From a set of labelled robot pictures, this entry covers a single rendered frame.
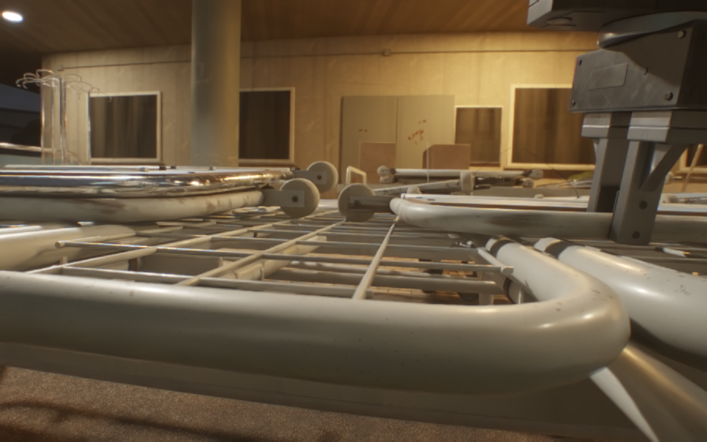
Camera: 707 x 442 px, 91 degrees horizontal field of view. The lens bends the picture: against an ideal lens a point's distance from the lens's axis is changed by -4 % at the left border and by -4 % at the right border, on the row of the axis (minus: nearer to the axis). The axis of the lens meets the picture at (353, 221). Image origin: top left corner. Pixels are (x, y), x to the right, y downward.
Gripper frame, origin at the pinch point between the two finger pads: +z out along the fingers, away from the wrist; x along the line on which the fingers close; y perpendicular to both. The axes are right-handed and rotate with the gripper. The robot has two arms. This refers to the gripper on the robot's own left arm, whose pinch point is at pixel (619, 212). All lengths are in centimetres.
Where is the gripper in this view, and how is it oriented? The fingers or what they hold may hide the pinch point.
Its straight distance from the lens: 37.1
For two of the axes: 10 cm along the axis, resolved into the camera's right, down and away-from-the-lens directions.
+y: 10.0, 0.4, -0.3
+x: 0.4, -2.7, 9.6
